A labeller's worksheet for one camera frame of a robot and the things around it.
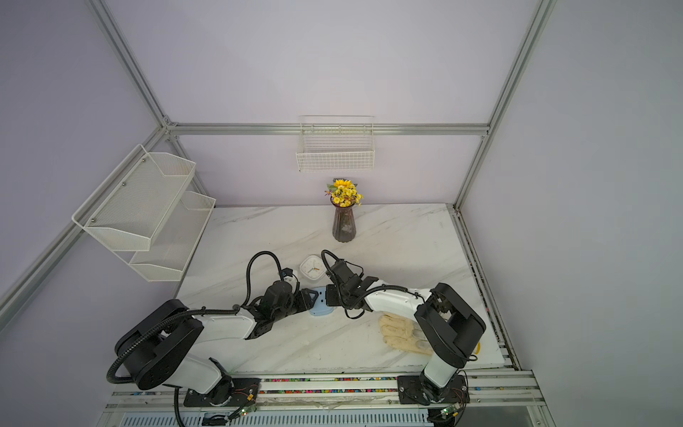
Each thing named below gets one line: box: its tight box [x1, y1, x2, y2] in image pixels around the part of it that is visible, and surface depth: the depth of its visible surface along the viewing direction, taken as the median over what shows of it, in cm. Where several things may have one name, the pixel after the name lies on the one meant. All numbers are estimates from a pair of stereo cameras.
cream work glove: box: [378, 311, 434, 356], surface depth 85 cm
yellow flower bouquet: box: [323, 177, 365, 209], surface depth 94 cm
